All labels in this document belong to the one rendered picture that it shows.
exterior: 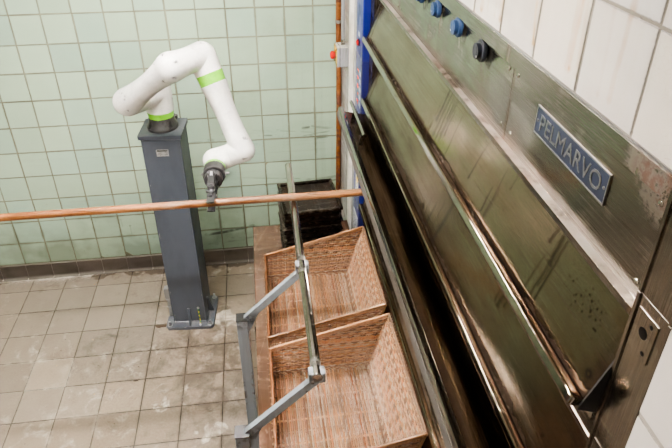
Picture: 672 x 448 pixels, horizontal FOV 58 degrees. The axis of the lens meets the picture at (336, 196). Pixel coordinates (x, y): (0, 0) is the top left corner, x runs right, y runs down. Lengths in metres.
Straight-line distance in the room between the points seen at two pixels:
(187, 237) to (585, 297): 2.52
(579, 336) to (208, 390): 2.50
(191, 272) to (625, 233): 2.75
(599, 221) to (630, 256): 0.08
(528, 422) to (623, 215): 0.49
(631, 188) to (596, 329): 0.23
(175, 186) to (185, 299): 0.73
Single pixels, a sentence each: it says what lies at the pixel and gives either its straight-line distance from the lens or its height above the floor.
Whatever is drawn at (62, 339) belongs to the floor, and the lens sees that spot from 3.79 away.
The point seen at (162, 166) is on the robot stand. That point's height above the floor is 1.03.
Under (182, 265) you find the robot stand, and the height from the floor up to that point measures 0.43.
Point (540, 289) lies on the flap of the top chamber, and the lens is 1.11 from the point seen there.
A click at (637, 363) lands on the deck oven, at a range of 0.91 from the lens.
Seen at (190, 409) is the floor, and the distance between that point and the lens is 3.23.
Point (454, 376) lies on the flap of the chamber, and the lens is 1.41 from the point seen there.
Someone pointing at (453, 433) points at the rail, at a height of 1.44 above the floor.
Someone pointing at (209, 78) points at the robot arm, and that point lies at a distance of 2.61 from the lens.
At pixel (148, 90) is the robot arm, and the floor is 1.50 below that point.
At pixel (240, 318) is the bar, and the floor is 0.95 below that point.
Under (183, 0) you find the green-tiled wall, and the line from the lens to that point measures 3.35.
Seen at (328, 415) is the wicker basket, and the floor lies 0.59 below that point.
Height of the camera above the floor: 2.44
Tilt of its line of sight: 31 degrees down
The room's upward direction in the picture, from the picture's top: straight up
